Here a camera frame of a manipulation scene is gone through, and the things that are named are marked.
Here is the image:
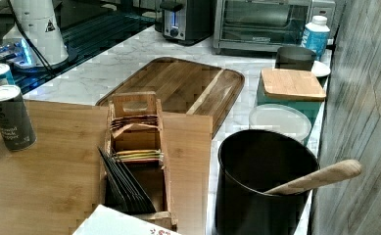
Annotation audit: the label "white small plate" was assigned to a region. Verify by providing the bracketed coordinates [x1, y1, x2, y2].
[311, 61, 331, 77]

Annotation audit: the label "grey pepper shaker can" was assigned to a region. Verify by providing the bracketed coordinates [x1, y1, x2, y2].
[0, 84, 36, 151]

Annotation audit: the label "light bamboo cutting board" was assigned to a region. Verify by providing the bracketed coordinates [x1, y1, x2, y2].
[0, 101, 212, 235]

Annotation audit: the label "black utensil holder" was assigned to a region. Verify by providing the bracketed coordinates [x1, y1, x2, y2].
[214, 129, 319, 235]

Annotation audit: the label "black tea bag packets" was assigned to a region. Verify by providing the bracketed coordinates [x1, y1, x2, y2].
[98, 147, 156, 214]

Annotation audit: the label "wooden tea bag organizer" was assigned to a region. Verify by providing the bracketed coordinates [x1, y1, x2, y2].
[100, 92, 176, 231]

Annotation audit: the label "dark wooden serving tray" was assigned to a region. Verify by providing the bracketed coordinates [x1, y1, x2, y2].
[96, 57, 245, 136]

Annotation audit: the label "colourful tea bag packets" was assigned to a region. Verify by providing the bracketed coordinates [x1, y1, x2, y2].
[113, 150, 164, 163]

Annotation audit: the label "silver toaster oven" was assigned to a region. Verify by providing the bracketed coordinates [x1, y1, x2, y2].
[213, 0, 336, 54]

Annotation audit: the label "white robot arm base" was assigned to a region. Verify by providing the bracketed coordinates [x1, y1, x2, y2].
[3, 0, 69, 69]

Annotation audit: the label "white floral box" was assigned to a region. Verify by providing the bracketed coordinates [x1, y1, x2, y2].
[72, 205, 180, 235]

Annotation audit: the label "blue white plastic bottle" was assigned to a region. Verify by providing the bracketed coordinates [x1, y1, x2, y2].
[301, 16, 330, 61]

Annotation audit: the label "teal box with bamboo lid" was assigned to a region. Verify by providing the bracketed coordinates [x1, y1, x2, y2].
[256, 68, 326, 124]

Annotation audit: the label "wooden spoon handle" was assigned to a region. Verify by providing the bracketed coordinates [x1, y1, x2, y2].
[265, 160, 362, 195]

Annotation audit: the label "brown tea bag packets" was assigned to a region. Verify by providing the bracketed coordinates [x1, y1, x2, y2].
[110, 115, 159, 130]

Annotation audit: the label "dark grey mug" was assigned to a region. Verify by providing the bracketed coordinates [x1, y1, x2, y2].
[275, 46, 316, 71]

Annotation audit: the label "white round lid container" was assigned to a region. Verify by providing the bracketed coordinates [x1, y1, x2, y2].
[249, 104, 311, 143]

